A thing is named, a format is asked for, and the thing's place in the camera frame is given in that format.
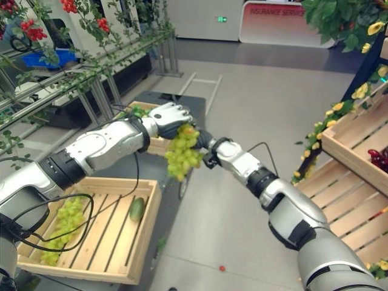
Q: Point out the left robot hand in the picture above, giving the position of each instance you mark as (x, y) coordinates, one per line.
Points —
(169, 113)

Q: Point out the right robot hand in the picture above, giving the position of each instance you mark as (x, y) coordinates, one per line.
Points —
(204, 140)

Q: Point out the green grape bunch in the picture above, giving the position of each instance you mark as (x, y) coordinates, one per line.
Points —
(68, 218)
(182, 154)

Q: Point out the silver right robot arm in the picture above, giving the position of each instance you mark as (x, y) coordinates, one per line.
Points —
(291, 209)

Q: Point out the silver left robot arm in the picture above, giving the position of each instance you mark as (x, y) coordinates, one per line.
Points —
(100, 148)

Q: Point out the green leafy vegetable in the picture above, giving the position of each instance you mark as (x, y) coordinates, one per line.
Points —
(139, 111)

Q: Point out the small wooden crate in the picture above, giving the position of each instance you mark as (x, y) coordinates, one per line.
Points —
(157, 145)

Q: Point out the green cucumber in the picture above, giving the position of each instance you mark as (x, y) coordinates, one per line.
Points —
(137, 209)

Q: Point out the green exit sign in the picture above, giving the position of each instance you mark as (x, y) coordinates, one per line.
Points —
(221, 19)

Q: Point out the red berry cluster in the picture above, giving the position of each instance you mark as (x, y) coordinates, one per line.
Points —
(69, 6)
(34, 31)
(103, 25)
(8, 6)

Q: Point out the green leaf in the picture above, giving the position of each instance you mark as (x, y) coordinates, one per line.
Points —
(161, 243)

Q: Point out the large wooden slatted crate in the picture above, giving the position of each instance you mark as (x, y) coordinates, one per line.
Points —
(112, 230)

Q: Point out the white insurance service counter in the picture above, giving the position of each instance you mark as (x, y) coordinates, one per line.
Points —
(272, 27)

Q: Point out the blue plastic bin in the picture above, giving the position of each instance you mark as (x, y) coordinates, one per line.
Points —
(48, 57)

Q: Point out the wooden shelf crate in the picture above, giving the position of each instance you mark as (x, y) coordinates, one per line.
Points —
(348, 139)
(342, 200)

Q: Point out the yellow flower vine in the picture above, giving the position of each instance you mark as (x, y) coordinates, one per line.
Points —
(360, 91)

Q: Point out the dark red grape bunch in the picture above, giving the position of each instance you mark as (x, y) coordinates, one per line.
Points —
(379, 159)

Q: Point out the green foliage plant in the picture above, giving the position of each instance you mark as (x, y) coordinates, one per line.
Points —
(336, 18)

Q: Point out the metal rail rack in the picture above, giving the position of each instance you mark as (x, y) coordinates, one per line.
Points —
(60, 82)

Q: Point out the black shelf post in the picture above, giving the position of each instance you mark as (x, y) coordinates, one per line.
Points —
(360, 66)

